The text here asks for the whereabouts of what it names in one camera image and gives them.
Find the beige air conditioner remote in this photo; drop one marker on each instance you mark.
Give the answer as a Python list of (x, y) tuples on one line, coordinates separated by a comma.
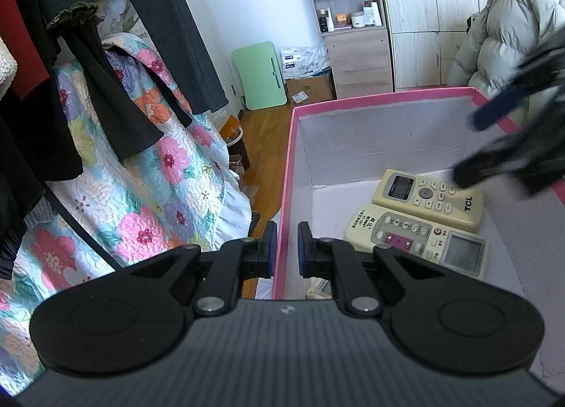
[(441, 204)]

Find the grey puffer jacket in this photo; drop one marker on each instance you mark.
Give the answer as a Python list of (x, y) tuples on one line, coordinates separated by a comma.
[(499, 36)]

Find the red hanging garment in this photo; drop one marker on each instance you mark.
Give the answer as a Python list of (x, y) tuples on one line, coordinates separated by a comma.
[(22, 27)]

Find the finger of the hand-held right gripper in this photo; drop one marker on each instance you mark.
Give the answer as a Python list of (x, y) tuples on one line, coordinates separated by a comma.
[(503, 107), (490, 164)]

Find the black belt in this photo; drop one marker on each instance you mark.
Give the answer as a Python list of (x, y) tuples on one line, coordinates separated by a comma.
[(70, 217)]

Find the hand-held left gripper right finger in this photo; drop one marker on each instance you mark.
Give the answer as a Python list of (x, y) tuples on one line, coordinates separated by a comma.
[(303, 252)]

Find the white door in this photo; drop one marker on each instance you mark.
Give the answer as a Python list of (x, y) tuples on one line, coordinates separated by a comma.
[(212, 14)]

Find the floral quilt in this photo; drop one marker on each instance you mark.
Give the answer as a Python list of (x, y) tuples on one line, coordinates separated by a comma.
[(145, 195)]

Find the small orange box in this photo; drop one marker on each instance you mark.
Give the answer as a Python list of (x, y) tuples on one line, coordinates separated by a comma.
[(340, 18)]

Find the green folding table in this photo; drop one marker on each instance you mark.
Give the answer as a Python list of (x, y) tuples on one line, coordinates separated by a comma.
[(260, 76)]

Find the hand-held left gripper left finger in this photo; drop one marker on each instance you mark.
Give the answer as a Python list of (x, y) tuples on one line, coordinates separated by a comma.
[(270, 252)]

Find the black bottle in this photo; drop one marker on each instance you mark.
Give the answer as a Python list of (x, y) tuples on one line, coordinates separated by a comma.
[(323, 22)]

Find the wooden bookshelf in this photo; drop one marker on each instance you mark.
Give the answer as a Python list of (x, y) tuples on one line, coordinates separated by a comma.
[(357, 58)]

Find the cardboard box with label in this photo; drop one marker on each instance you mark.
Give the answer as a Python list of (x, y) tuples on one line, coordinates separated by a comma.
[(309, 89)]

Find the small trash bin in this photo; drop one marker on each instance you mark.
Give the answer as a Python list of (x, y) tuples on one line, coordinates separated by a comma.
[(234, 133)]

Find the light wooden wardrobe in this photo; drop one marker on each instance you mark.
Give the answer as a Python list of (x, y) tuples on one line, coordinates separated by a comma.
[(423, 14)]

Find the dark grey hanging garment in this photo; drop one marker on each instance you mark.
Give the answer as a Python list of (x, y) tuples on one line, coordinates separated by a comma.
[(176, 36)]

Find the pink cardboard box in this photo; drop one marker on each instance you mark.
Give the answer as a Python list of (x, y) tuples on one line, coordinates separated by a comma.
[(335, 146)]

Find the cream fleece coat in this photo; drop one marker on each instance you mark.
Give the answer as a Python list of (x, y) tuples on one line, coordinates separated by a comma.
[(6, 63)]

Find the white tissue packs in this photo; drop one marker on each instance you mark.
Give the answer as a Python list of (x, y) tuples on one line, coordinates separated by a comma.
[(304, 62)]

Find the cream remote with pink buttons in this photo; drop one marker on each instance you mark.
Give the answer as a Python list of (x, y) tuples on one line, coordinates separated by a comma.
[(410, 230)]

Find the white jar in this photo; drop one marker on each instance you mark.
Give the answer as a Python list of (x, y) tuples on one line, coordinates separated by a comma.
[(358, 19)]

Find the black jacket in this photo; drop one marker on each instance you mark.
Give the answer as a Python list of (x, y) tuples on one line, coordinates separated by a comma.
[(31, 146)]

